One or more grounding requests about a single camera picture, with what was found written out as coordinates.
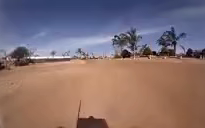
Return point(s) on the dark bush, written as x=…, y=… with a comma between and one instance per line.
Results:
x=126, y=53

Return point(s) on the cluster of palm trees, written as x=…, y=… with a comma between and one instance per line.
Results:
x=132, y=37

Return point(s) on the long low white building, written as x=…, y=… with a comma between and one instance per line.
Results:
x=50, y=58

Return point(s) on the round dark tree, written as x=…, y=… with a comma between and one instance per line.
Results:
x=20, y=52

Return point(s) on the tall palm tree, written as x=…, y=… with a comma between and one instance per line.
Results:
x=172, y=37

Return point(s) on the small palm tree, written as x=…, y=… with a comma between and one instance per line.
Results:
x=79, y=52

